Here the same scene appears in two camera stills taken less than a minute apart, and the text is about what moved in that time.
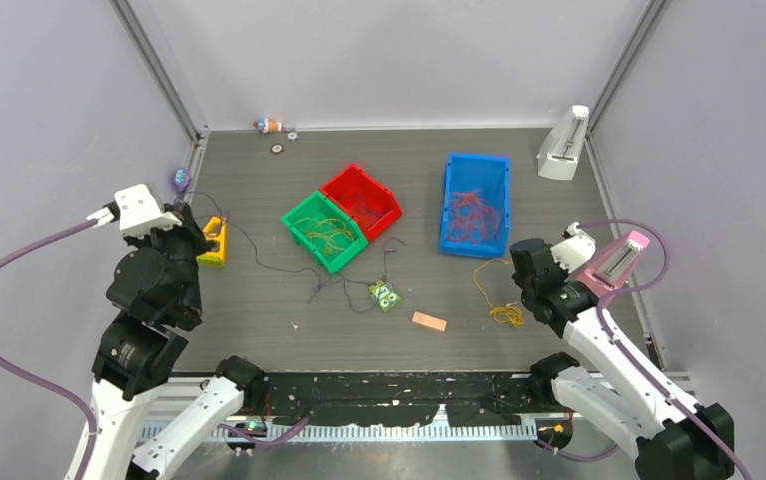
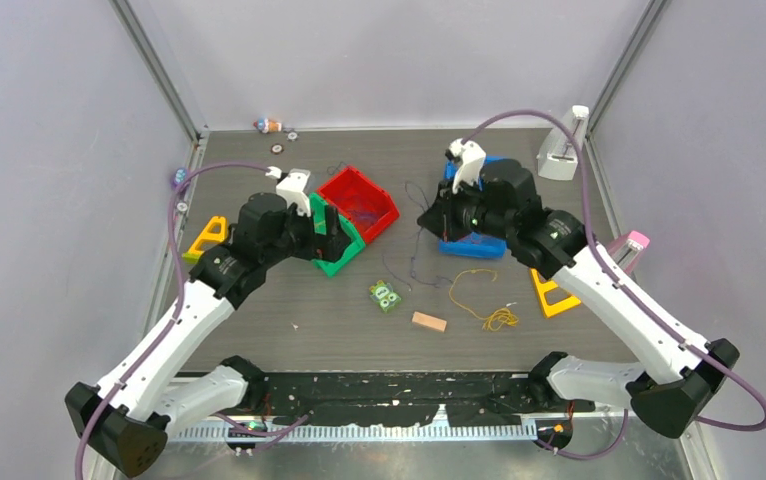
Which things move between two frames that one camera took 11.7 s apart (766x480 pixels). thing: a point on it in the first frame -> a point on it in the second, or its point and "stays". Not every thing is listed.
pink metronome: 609,271 stays
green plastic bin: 324,231 stays
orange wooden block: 429,321 stays
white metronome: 561,146 stays
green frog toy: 383,293 stays
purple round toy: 181,179 stays
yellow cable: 503,314 -> 494,320
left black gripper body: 185,239 -> 299,233
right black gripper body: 526,293 -> 467,212
